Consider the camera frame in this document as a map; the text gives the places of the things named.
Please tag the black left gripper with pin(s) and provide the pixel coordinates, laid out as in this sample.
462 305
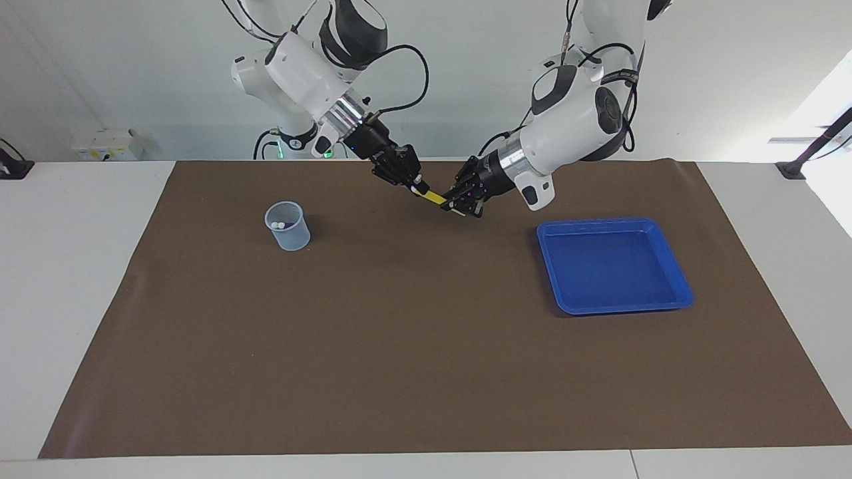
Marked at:
496 176

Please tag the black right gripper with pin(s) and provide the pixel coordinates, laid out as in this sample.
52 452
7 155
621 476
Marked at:
373 143

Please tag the yellow pen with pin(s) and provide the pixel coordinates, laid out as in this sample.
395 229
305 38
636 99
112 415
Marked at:
436 197

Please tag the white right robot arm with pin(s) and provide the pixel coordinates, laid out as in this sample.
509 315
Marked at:
299 66

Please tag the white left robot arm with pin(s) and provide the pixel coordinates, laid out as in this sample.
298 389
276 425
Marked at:
572 126

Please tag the translucent plastic cup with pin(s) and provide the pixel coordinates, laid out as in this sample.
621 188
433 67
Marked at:
293 239

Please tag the brown table mat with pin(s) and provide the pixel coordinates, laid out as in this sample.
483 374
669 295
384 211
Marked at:
426 346

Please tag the blue plastic tray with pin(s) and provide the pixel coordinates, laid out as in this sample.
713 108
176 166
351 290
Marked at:
612 266

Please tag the white power box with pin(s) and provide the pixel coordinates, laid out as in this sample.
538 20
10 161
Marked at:
106 145

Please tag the black table clamp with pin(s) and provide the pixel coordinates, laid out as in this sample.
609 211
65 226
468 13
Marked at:
14 167

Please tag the black camera stand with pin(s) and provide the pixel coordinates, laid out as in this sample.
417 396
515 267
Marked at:
795 167

